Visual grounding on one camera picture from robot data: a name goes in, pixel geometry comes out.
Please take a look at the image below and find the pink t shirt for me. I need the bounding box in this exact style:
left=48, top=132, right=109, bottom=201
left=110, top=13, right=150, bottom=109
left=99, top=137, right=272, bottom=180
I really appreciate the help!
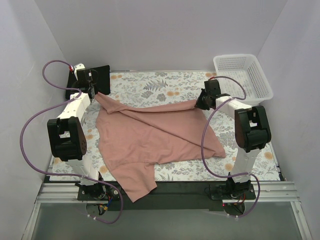
left=95, top=93, right=226, bottom=202

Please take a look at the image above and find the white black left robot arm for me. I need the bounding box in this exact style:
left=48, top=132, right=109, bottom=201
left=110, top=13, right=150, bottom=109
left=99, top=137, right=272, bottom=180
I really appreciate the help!
left=47, top=64, right=107, bottom=200

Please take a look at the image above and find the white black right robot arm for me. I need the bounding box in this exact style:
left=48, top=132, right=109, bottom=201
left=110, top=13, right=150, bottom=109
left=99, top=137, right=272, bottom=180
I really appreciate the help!
left=195, top=76, right=272, bottom=199

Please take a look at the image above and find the folded black t shirt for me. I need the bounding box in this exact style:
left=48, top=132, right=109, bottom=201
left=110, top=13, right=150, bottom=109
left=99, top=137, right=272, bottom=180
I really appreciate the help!
left=66, top=65, right=111, bottom=95

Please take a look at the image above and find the white plastic basket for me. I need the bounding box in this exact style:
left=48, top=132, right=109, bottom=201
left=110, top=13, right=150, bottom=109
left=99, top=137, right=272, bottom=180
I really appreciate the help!
left=213, top=54, right=274, bottom=106

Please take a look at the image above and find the floral patterned table mat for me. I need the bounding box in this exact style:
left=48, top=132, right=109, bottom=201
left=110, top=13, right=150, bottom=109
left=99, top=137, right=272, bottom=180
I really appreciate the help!
left=49, top=71, right=280, bottom=183

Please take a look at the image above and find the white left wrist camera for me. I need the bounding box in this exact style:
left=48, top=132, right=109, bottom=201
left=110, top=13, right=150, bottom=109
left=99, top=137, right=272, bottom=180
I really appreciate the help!
left=69, top=63, right=86, bottom=73

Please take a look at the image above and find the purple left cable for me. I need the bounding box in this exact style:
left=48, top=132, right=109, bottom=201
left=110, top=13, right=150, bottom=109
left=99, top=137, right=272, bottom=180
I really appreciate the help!
left=21, top=59, right=125, bottom=224

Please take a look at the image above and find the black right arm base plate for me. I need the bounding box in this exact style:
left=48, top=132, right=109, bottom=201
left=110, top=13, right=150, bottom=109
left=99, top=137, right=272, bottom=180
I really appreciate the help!
left=204, top=178, right=256, bottom=200

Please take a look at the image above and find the aluminium frame rail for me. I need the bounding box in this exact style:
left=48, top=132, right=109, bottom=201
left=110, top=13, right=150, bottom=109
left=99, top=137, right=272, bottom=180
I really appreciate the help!
left=23, top=181, right=312, bottom=240

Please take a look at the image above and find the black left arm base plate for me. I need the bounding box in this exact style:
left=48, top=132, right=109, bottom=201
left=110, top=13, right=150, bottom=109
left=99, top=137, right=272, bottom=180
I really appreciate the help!
left=75, top=183, right=120, bottom=201

